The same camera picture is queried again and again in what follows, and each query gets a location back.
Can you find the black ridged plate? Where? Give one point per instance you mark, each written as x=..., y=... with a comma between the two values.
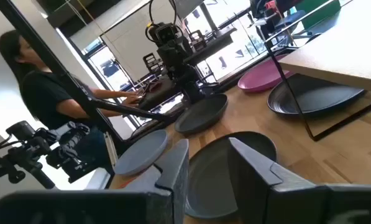
x=312, y=96

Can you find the dark office desk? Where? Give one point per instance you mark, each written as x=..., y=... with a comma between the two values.
x=213, y=46

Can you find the light blue plate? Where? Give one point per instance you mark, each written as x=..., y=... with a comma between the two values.
x=138, y=152

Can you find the green board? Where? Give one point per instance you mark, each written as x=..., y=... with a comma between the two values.
x=322, y=12

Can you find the dark grey plate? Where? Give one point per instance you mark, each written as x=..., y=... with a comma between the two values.
x=210, y=174
x=200, y=113

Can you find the black metal rig frame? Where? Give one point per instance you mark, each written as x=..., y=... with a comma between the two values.
x=48, y=59

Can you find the blue office chair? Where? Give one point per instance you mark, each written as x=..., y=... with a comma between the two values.
x=291, y=18

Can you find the pink plate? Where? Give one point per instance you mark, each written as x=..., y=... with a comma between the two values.
x=259, y=77

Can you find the person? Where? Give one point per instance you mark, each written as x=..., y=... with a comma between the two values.
x=42, y=93

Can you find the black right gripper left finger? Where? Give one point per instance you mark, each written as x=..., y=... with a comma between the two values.
x=169, y=186

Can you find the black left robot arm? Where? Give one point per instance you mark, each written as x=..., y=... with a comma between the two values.
x=194, y=91

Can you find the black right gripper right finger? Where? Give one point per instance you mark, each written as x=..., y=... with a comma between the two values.
x=253, y=193

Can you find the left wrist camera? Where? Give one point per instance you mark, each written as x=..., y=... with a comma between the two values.
x=166, y=32

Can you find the black camera on mount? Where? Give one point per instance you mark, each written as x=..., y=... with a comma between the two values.
x=26, y=149

